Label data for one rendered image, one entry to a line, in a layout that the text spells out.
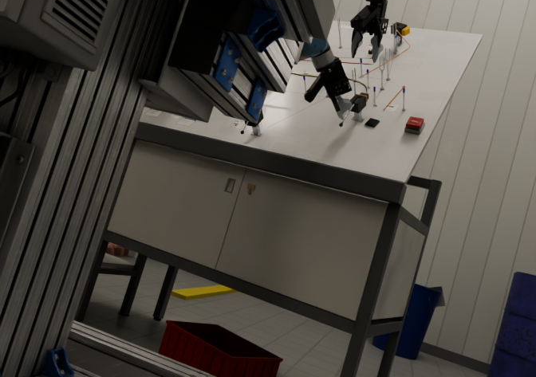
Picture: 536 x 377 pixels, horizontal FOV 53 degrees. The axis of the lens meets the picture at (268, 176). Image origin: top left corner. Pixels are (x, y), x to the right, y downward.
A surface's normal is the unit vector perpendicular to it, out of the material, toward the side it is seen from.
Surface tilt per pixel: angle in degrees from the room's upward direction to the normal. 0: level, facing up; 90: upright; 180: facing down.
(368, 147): 52
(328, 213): 90
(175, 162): 90
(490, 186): 90
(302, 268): 90
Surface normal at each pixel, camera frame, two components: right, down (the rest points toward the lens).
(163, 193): -0.42, -0.21
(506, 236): -0.23, -0.16
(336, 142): -0.15, -0.75
